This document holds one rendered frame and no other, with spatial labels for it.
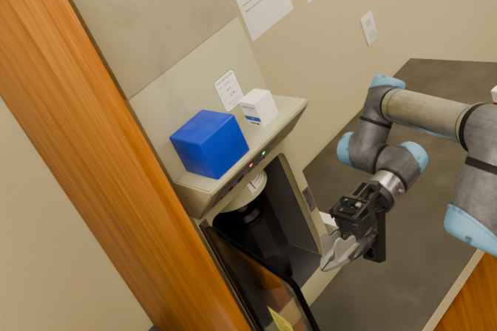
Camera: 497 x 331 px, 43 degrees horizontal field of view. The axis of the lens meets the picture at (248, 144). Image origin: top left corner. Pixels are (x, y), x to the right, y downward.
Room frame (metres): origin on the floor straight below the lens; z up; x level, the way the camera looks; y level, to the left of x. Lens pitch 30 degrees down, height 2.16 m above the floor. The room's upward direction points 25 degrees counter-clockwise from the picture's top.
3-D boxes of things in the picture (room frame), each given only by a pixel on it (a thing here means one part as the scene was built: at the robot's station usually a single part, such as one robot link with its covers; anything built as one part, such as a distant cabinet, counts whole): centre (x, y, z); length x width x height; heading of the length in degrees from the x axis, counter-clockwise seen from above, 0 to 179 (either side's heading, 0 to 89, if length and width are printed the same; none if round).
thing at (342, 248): (0.95, -0.08, 1.30); 0.09 x 0.03 x 0.06; 124
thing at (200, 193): (1.16, 0.01, 1.46); 0.32 x 0.11 x 0.10; 124
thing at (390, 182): (1.07, -0.22, 1.30); 0.08 x 0.05 x 0.08; 34
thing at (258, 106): (1.20, -0.05, 1.54); 0.05 x 0.05 x 0.06; 32
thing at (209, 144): (1.12, 0.07, 1.56); 0.10 x 0.10 x 0.09; 34
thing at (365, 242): (0.97, -0.12, 1.28); 0.09 x 0.05 x 0.02; 124
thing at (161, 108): (1.31, 0.11, 1.33); 0.32 x 0.25 x 0.77; 124
